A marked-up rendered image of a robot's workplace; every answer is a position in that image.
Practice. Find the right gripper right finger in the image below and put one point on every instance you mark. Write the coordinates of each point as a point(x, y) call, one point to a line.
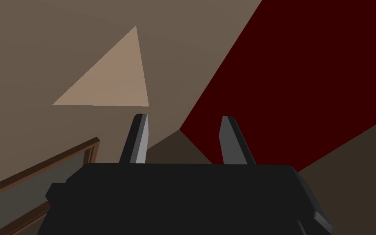
point(233, 147)

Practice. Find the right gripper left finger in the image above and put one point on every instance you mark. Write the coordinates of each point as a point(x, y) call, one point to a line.
point(136, 143)

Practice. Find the brown framed picture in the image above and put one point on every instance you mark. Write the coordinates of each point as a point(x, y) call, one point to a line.
point(18, 192)

